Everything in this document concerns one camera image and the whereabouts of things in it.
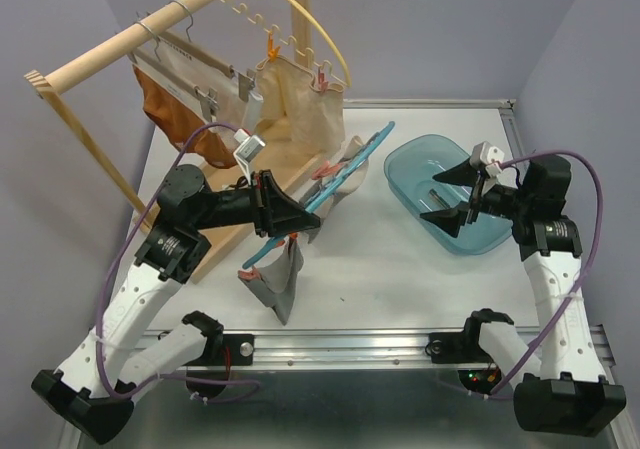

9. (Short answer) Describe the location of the blue plastic clip hanger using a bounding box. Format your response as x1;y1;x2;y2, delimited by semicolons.
243;121;397;271

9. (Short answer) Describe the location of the aluminium mounting rail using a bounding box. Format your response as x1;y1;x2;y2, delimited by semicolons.
84;323;617;370

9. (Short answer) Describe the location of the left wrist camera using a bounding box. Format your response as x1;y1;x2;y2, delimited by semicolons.
233;129;266;183

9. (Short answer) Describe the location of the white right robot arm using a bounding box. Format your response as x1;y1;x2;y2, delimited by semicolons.
421;151;626;437

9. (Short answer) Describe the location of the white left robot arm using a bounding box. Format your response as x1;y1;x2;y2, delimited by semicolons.
31;164;321;444

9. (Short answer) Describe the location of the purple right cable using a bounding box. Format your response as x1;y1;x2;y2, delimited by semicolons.
489;151;600;398

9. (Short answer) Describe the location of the yellow plastic clip hanger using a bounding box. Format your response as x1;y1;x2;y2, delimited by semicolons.
218;0;352;88

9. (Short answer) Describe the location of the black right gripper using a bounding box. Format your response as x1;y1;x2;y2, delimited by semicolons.
419;152;533;237

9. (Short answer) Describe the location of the grey underwear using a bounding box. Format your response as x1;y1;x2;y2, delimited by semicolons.
299;136;369;222
237;237;304;326

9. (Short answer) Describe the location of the wooden clamp hanger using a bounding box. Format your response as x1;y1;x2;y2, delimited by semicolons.
160;0;261;103
127;21;219;122

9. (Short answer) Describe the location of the beige underwear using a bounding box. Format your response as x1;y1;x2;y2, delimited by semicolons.
256;56;345;154

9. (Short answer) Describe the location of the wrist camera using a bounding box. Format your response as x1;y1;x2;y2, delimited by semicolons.
233;129;266;183
470;141;505;194

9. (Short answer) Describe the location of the blue plastic tub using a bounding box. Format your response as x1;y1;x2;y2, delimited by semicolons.
384;134;512;256

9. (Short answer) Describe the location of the white underwear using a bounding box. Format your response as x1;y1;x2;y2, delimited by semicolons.
158;39;264;132

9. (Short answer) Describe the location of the wooden clothes rack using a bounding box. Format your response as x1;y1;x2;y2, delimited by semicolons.
22;0;347;285

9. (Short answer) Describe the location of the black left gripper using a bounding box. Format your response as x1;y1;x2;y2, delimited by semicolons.
193;168;322;237

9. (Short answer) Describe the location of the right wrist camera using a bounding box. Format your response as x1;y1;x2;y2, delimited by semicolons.
470;141;505;194

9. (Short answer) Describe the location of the brown underwear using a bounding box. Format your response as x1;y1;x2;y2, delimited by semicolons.
133;67;236;169

